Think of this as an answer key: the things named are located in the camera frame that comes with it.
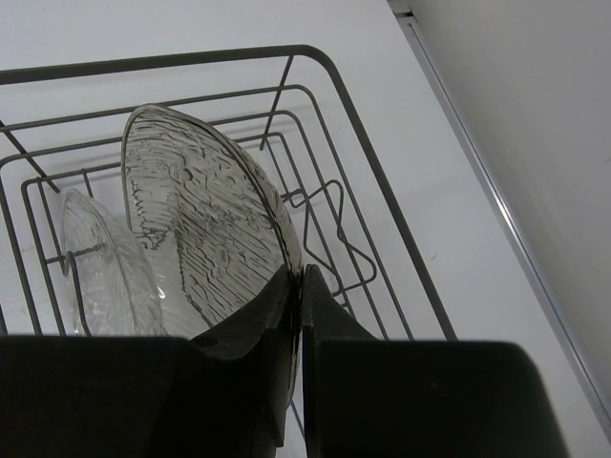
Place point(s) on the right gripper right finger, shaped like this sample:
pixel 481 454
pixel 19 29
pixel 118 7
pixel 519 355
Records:
pixel 365 397

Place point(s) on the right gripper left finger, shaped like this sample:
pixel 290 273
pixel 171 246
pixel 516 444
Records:
pixel 222 394

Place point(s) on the clear plate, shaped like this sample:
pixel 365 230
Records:
pixel 112 287

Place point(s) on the smoky plate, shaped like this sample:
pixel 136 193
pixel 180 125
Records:
pixel 211 223

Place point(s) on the grey wire dish rack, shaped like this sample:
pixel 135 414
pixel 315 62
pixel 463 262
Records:
pixel 287 106

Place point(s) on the aluminium side rail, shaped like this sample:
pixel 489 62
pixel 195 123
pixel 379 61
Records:
pixel 407 22

